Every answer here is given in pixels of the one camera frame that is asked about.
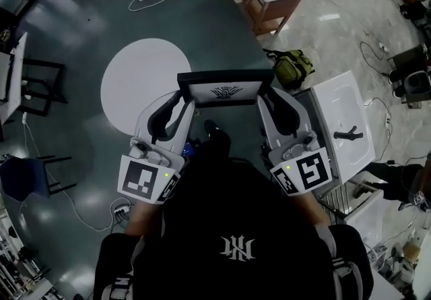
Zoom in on person's black shoe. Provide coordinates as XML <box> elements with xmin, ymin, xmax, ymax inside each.
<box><xmin>203</xmin><ymin>119</ymin><xmax>222</xmax><ymax>140</ymax></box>

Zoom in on person's black trouser legs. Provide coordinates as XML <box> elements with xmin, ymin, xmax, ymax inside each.
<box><xmin>197</xmin><ymin>128</ymin><xmax>236</xmax><ymax>162</ymax></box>

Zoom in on person's right forearm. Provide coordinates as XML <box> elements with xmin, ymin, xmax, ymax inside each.
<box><xmin>296</xmin><ymin>192</ymin><xmax>327</xmax><ymax>227</ymax></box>

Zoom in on long white floor cable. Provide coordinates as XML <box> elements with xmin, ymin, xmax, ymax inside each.
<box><xmin>20</xmin><ymin>112</ymin><xmax>117</xmax><ymax>233</ymax></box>

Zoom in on green backpack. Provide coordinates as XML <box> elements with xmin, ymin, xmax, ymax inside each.
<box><xmin>263</xmin><ymin>48</ymin><xmax>317</xmax><ymax>91</ymax></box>

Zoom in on black chair frame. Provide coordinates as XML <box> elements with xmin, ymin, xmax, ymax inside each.
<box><xmin>19</xmin><ymin>57</ymin><xmax>69</xmax><ymax>118</ymax></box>

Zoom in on power strip with black plugs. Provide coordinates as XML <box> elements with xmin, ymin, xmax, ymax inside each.
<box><xmin>110</xmin><ymin>202</ymin><xmax>135</xmax><ymax>222</ymax></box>

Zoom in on looped black floor cable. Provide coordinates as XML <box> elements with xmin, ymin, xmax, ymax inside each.
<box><xmin>358</xmin><ymin>40</ymin><xmax>393</xmax><ymax>78</ymax></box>

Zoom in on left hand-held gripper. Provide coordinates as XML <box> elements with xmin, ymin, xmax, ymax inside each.
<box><xmin>116</xmin><ymin>89</ymin><xmax>196</xmax><ymax>206</ymax></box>

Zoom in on blue chair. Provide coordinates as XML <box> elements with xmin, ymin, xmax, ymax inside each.
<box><xmin>0</xmin><ymin>152</ymin><xmax>79</xmax><ymax>200</ymax></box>

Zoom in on round white table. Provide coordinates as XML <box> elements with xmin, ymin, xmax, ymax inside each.
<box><xmin>100</xmin><ymin>38</ymin><xmax>193</xmax><ymax>137</ymax></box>

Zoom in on metal rack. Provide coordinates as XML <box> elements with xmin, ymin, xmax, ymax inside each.
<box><xmin>318</xmin><ymin>179</ymin><xmax>385</xmax><ymax>225</ymax></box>

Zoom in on white cable beside basin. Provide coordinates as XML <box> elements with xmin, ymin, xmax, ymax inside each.
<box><xmin>362</xmin><ymin>96</ymin><xmax>395</xmax><ymax>162</ymax></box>

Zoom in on white cabinet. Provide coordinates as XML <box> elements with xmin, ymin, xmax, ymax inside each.
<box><xmin>342</xmin><ymin>189</ymin><xmax>385</xmax><ymax>251</ymax></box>

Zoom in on white sink basin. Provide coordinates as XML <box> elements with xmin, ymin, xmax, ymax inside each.
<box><xmin>310</xmin><ymin>70</ymin><xmax>378</xmax><ymax>185</ymax></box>

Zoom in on white desk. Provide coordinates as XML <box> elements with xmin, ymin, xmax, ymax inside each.
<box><xmin>0</xmin><ymin>31</ymin><xmax>29</xmax><ymax>126</ymax></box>

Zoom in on person's black shirt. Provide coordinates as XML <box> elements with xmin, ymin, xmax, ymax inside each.
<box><xmin>93</xmin><ymin>156</ymin><xmax>375</xmax><ymax>300</ymax></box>

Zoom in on black sink faucet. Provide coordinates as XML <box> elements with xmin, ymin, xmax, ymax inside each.
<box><xmin>332</xmin><ymin>125</ymin><xmax>365</xmax><ymax>142</ymax></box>

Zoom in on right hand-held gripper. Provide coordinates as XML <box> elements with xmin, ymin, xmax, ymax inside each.
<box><xmin>257</xmin><ymin>86</ymin><xmax>334</xmax><ymax>198</ymax></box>

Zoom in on person's left forearm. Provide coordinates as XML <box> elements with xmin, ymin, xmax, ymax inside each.
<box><xmin>123</xmin><ymin>196</ymin><xmax>169</xmax><ymax>236</ymax></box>

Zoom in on grey waste bin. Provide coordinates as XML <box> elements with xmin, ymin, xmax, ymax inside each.
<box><xmin>403</xmin><ymin>70</ymin><xmax>431</xmax><ymax>99</ymax></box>

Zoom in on storage shelf with items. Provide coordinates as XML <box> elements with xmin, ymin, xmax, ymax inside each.
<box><xmin>0</xmin><ymin>206</ymin><xmax>55</xmax><ymax>300</ymax></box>

